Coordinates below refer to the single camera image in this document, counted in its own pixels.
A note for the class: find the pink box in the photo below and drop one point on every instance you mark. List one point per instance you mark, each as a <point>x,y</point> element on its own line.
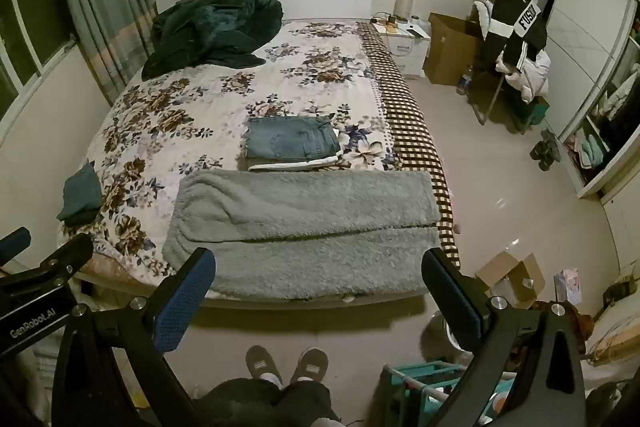
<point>569,286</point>

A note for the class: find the teal rack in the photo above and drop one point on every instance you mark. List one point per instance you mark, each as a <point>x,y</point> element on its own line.
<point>400,387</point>

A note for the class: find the green box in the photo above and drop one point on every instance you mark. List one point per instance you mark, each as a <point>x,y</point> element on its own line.
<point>539,111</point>

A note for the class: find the white wardrobe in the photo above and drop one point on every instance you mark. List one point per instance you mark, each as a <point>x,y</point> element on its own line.
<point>585,32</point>

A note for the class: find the person's dark trouser legs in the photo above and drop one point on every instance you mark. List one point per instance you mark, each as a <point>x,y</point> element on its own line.
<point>260,404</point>

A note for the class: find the floral blanket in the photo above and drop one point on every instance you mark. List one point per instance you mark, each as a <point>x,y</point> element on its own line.
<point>200,107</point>

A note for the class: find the brown checkered bed sheet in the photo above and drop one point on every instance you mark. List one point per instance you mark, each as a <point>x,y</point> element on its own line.
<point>400,107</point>

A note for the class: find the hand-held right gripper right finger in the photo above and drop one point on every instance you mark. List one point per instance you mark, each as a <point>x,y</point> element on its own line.
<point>452,302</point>

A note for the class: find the grey fluffy towel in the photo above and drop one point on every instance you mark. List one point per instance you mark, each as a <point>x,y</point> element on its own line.
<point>300,217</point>

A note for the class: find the window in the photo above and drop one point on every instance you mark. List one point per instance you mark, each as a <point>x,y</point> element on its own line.
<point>30,32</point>

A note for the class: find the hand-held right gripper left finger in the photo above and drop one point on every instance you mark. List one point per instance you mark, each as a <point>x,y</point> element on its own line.
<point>184,302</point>

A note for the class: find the dark slipper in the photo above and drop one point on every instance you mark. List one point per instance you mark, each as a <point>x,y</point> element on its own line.
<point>540,151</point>
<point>549,159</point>

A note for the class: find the pale printed cloth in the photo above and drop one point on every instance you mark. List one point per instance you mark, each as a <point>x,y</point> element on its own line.
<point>615,332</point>

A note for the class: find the wooden chair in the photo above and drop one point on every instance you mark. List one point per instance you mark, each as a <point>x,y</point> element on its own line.
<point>487,104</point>

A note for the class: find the large cardboard box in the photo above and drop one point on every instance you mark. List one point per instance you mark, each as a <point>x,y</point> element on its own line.
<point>450,47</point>

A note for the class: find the black and white jacket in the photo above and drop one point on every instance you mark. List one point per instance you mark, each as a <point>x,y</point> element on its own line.
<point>505,32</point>

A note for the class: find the teal folded cloth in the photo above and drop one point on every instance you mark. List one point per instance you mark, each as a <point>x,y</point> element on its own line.
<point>592,149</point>

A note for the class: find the plastic water bottle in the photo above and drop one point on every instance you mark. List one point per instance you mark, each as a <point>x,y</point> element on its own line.
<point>464,82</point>

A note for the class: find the grey slipper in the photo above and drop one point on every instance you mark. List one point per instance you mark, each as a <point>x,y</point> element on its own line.
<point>310,364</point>
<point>262,364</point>

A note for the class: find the striped pale curtain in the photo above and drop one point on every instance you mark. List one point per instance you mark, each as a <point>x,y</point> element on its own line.
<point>100,7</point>

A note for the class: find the dark green quilted coat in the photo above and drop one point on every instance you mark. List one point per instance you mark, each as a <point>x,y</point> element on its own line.
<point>215,32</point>

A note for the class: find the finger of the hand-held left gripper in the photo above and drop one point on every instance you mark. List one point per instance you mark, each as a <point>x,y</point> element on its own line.
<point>14,242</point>
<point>55,264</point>

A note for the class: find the white nightstand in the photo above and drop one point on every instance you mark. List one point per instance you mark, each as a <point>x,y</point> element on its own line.
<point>405,52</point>

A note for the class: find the folded white pants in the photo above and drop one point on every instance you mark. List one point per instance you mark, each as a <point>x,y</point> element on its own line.
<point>290,165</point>

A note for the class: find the white table lamp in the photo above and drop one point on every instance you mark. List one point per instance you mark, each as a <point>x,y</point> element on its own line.
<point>403,7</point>

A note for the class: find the small open cardboard box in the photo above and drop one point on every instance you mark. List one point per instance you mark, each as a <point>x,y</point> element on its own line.
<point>500,267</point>

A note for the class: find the folded blue jeans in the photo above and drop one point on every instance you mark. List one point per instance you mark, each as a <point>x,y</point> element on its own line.
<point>290,137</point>

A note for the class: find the folded dark green cloth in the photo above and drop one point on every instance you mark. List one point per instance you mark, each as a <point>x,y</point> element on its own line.
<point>80,197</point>

